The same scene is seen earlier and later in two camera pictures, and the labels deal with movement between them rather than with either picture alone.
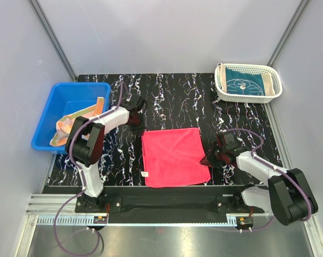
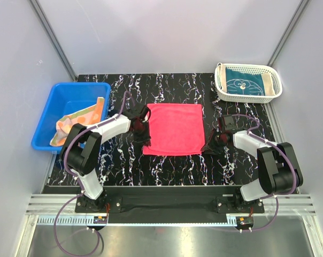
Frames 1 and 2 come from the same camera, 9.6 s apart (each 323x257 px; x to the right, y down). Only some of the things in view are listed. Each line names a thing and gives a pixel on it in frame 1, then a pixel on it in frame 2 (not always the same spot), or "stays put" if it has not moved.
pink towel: x=172 y=157 → x=176 y=129
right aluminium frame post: x=302 y=6 stays put
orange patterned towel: x=64 y=123 stays put
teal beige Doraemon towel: x=236 y=82 stays put
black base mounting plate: x=167 y=204 stays put
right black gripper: x=208 y=160 → x=210 y=148
